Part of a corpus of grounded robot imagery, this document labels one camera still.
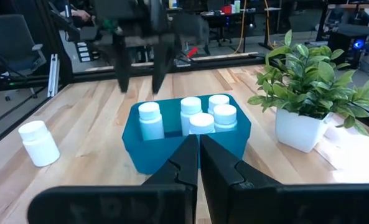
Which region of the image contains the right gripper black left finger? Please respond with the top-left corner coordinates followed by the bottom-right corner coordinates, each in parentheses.
top-left (27, 134), bottom-right (200, 224)

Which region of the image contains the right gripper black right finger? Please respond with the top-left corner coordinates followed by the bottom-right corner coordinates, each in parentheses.
top-left (199, 134), bottom-right (369, 224)

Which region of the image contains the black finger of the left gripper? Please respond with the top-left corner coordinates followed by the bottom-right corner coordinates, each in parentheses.
top-left (113, 32), bottom-right (132, 93)
top-left (152, 34), bottom-right (176, 94)

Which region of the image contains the white pill bottle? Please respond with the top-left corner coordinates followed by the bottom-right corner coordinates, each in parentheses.
top-left (213, 103), bottom-right (238, 133)
top-left (138, 101), bottom-right (166, 141)
top-left (180, 96), bottom-right (203, 136)
top-left (189, 112), bottom-right (216, 135)
top-left (207, 94), bottom-right (231, 115)
top-left (18, 120), bottom-right (61, 168)

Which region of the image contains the teal plastic basket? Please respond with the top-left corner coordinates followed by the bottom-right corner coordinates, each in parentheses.
top-left (121, 93), bottom-right (253, 175)

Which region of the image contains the black drawer cabinet with labels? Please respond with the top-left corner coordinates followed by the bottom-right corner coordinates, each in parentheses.
top-left (74, 39), bottom-right (94, 63)

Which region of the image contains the person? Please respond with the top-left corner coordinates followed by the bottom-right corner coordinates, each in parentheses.
top-left (59, 0), bottom-right (96, 23)

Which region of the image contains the silver aluminium extrusion bar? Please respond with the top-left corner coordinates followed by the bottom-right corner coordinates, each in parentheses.
top-left (47, 53), bottom-right (61, 98)

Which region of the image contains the green plant in white pot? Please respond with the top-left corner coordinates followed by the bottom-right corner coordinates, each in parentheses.
top-left (247, 29), bottom-right (369, 154)

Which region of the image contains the grey office chair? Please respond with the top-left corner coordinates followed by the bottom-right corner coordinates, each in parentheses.
top-left (0, 14), bottom-right (47, 101)

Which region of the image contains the black computer with blue light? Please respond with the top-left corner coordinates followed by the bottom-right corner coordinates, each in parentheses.
top-left (329, 30), bottom-right (369, 70)

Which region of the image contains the yellow hanging cable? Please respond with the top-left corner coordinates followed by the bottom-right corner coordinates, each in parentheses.
top-left (233, 0), bottom-right (248, 54)

